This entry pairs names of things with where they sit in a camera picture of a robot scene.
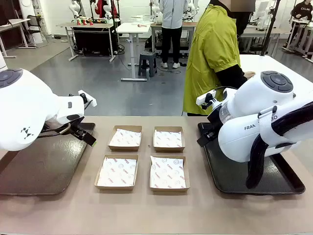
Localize black tripod pole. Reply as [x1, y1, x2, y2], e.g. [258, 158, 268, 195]
[260, 0, 281, 57]

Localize person's right forearm black sleeve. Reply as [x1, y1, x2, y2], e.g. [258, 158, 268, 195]
[216, 64, 247, 89]

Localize person in black sweater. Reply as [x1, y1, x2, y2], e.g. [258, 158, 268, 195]
[283, 0, 313, 49]

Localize grey plastic stool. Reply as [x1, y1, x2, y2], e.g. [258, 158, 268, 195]
[138, 51, 157, 78]

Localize person in grey jacket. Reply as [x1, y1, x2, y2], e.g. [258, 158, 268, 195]
[158, 0, 189, 69]

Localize brown plastic tray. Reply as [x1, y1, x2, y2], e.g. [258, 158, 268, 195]
[0, 122, 96, 196]

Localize white printed paper liner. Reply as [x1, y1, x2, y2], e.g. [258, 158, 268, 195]
[97, 156, 137, 187]
[150, 156, 187, 189]
[109, 128, 142, 147]
[154, 129, 183, 148]

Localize black office chair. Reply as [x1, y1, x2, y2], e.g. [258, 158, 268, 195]
[25, 14, 49, 48]

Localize grey lab table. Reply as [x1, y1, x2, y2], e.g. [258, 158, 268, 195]
[241, 25, 292, 53]

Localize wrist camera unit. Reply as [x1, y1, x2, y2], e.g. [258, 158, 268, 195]
[196, 90, 217, 110]
[78, 90, 97, 108]

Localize person in red top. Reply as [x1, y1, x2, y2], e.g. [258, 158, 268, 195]
[94, 0, 118, 18]

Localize white air purifier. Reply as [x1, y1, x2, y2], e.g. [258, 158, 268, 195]
[0, 50, 8, 71]

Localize person in lime jacket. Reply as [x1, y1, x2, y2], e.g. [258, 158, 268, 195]
[182, 0, 256, 116]

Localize wooden lab table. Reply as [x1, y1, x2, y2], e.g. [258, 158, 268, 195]
[150, 21, 198, 55]

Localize white height adjustable desk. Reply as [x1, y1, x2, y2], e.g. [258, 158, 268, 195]
[115, 22, 153, 82]

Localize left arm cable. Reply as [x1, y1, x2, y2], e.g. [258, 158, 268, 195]
[36, 122, 72, 138]

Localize wooden top table white legs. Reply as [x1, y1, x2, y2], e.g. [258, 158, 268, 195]
[56, 22, 121, 62]

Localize right wrist camera unit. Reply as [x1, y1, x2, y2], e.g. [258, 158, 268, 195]
[196, 90, 217, 110]

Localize left wrist camera unit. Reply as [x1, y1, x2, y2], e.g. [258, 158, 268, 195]
[78, 90, 97, 108]

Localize black plastic tray with handles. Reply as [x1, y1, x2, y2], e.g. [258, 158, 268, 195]
[197, 121, 306, 195]

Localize large white table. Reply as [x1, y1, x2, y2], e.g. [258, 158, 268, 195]
[238, 54, 313, 87]

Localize brown cardboard tray box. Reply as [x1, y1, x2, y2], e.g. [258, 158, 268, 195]
[108, 125, 143, 151]
[94, 153, 139, 191]
[153, 126, 186, 152]
[149, 154, 190, 192]

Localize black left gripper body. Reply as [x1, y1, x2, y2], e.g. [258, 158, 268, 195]
[69, 117, 87, 138]

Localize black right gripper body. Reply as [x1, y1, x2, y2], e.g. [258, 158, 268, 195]
[206, 113, 222, 140]

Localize grey side table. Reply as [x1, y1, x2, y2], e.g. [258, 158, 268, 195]
[0, 18, 31, 58]

